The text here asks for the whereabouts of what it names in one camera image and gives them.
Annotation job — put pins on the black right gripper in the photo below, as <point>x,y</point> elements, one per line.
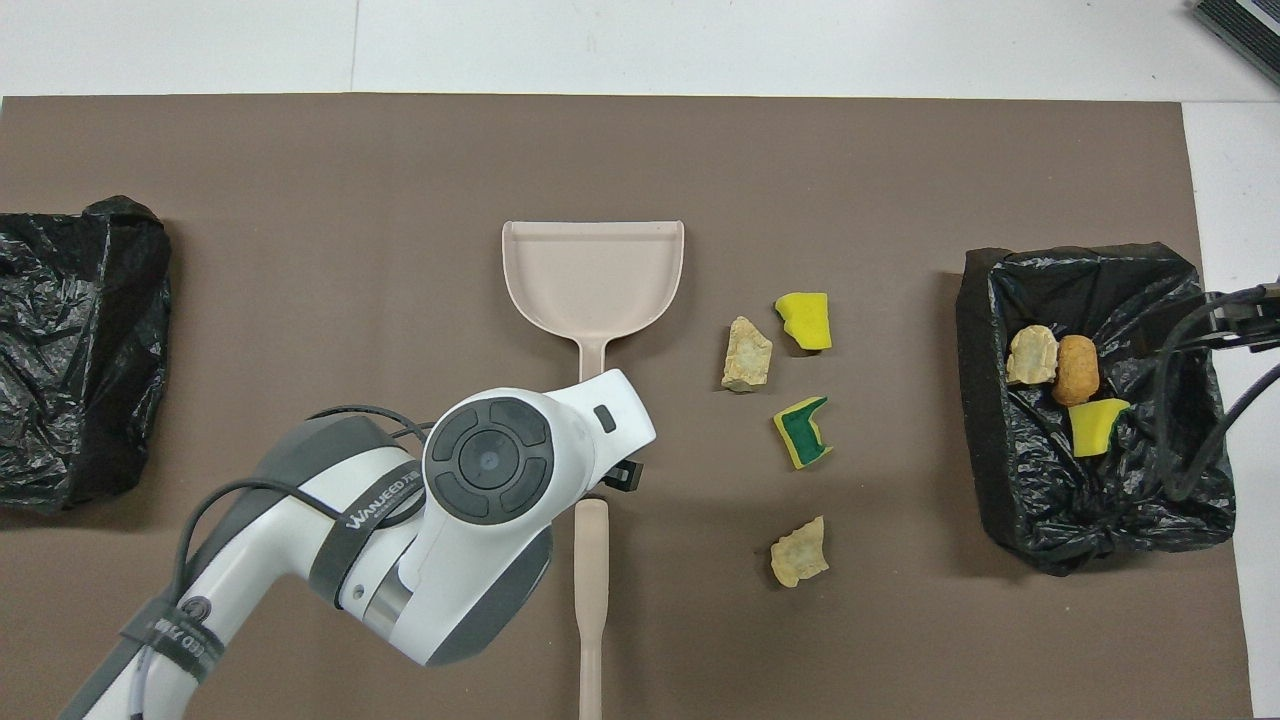
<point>1250,320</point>

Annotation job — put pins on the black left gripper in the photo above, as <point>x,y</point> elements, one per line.
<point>622,475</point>

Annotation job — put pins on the beige hand brush black bristles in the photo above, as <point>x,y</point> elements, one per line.
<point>591,580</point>

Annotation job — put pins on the orange-brown sponge chunk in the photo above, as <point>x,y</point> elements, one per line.
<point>1076,370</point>

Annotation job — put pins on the small notched yellow sponge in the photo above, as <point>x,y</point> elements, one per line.
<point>1096,425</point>

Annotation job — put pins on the beige plastic dustpan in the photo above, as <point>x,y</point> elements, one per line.
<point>595,280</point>

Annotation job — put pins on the pale beige sponge chunk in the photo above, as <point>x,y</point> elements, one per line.
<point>799,551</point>
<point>1033,355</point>
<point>747,355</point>

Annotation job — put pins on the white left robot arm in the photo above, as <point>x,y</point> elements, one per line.
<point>490,470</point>

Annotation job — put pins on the black bag lined bin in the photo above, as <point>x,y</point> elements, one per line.
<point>70,350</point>
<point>1050,500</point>

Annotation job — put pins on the green and yellow sponge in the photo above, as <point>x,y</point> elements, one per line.
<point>803,432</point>

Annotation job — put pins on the yellow sponge block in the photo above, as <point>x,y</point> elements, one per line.
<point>805,320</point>

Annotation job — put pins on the black ribbed object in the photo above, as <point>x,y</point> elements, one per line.
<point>1250,25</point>

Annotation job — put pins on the brown table mat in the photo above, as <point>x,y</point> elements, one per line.
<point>300,200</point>

